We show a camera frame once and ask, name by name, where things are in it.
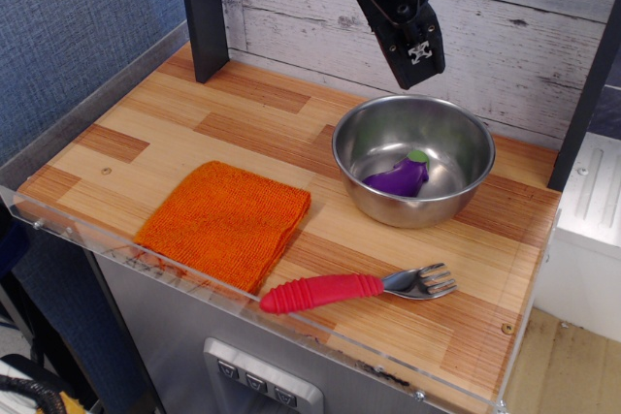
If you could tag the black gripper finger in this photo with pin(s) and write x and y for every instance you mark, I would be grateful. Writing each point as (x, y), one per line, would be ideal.
(414, 50)

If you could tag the purple toy eggplant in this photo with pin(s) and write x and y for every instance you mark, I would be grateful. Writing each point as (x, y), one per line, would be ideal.
(405, 179)

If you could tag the stainless steel pot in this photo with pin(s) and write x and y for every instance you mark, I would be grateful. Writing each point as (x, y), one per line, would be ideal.
(373, 137)

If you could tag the orange folded cloth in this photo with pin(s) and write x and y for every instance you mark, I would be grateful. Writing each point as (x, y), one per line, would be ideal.
(228, 223)

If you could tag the white side cabinet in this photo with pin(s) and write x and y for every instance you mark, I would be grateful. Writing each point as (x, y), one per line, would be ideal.
(579, 280)

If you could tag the silver button control panel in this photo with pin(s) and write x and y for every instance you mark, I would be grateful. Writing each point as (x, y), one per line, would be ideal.
(242, 383)

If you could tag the clear acrylic front guard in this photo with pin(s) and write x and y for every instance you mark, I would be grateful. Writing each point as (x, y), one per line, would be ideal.
(170, 312)

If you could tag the yellow object bottom left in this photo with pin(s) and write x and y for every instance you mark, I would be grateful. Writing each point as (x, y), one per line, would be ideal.
(72, 406)

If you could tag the black right vertical post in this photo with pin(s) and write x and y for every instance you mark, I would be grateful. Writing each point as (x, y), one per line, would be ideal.
(588, 100)

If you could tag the black vertical post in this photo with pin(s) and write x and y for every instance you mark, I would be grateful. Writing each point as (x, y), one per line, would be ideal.
(588, 100)
(207, 34)

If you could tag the black left vertical post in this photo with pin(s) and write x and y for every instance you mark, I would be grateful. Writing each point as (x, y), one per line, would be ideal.
(207, 34)

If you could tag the red handled metal fork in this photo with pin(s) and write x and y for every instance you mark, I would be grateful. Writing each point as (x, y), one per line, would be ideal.
(302, 294)

